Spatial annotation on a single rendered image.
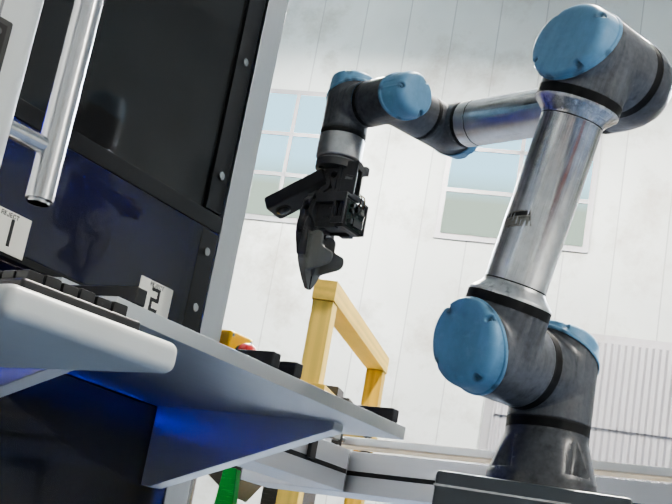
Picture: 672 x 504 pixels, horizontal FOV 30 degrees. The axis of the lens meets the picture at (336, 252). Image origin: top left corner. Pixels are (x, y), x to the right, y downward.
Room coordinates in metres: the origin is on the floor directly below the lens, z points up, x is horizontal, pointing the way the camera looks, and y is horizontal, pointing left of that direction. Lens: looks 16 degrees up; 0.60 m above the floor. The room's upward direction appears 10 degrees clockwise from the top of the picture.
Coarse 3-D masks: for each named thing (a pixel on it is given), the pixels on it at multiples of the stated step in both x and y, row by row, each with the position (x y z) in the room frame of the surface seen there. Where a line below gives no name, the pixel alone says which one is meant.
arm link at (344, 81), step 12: (348, 72) 1.89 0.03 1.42; (360, 72) 1.89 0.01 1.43; (336, 84) 1.89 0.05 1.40; (348, 84) 1.88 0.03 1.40; (336, 96) 1.89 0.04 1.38; (348, 96) 1.87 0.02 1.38; (336, 108) 1.89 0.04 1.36; (348, 108) 1.87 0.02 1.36; (324, 120) 1.91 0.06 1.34; (336, 120) 1.89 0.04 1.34; (348, 120) 1.88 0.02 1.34; (360, 132) 1.90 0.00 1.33
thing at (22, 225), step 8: (0, 208) 1.70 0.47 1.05; (0, 216) 1.70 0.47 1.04; (8, 216) 1.72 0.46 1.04; (16, 216) 1.73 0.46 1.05; (0, 224) 1.71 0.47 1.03; (8, 224) 1.72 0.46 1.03; (16, 224) 1.73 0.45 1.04; (24, 224) 1.74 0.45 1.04; (0, 232) 1.71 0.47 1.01; (8, 232) 1.72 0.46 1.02; (16, 232) 1.73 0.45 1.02; (24, 232) 1.75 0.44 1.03; (0, 240) 1.71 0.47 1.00; (16, 240) 1.74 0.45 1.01; (24, 240) 1.75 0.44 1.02; (0, 248) 1.72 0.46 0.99; (8, 248) 1.73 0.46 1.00; (16, 248) 1.74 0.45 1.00; (24, 248) 1.75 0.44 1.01; (16, 256) 1.74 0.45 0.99
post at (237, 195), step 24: (288, 0) 2.16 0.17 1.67; (264, 24) 2.12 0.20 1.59; (264, 48) 2.13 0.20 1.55; (264, 72) 2.14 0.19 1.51; (264, 96) 2.15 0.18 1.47; (240, 144) 2.12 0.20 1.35; (240, 168) 2.13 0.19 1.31; (240, 192) 2.14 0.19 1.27; (240, 216) 2.15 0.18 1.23; (216, 264) 2.12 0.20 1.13; (216, 288) 2.13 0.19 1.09; (216, 312) 2.14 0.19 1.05; (216, 336) 2.16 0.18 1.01
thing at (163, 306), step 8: (144, 280) 1.97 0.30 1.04; (152, 280) 1.99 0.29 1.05; (144, 288) 1.98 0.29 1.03; (160, 288) 2.01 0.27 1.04; (168, 288) 2.03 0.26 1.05; (152, 296) 2.00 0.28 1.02; (160, 296) 2.01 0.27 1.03; (168, 296) 2.03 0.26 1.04; (152, 304) 2.00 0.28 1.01; (160, 304) 2.02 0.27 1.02; (168, 304) 2.03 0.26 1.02; (160, 312) 2.02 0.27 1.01; (168, 312) 2.04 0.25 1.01
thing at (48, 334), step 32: (0, 288) 1.01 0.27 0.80; (0, 320) 1.03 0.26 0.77; (32, 320) 1.03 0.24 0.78; (64, 320) 1.05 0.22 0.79; (96, 320) 1.08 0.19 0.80; (0, 352) 1.21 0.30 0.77; (32, 352) 1.17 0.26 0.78; (64, 352) 1.14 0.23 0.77; (96, 352) 1.11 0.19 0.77; (128, 352) 1.11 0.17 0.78; (160, 352) 1.14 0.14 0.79
